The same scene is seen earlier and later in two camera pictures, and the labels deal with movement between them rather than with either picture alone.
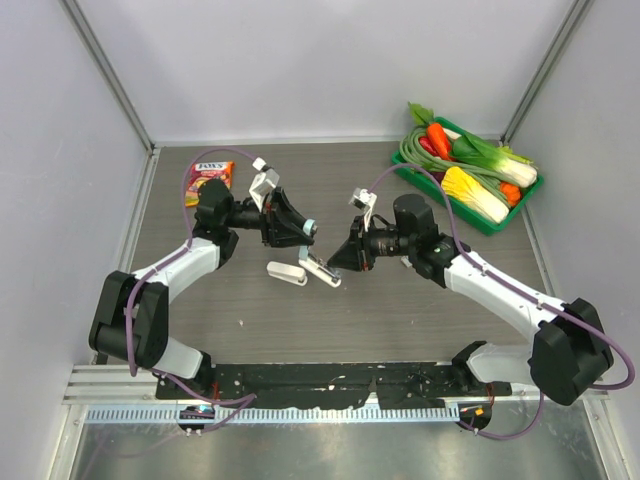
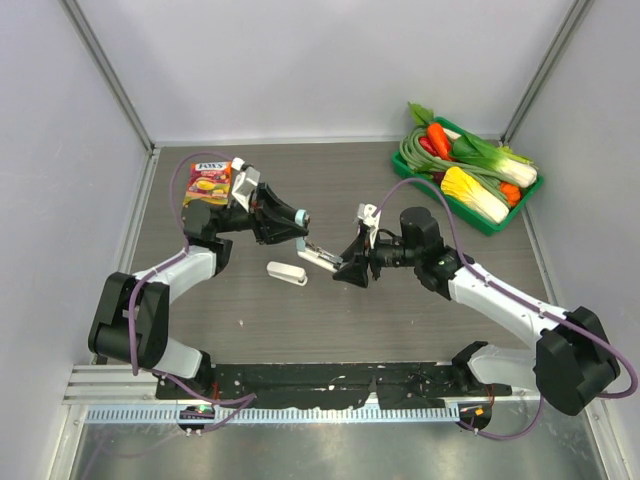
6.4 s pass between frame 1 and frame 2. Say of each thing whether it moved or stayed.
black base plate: stayed
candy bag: stayed
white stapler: stayed
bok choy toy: stayed
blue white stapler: moved
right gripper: moved
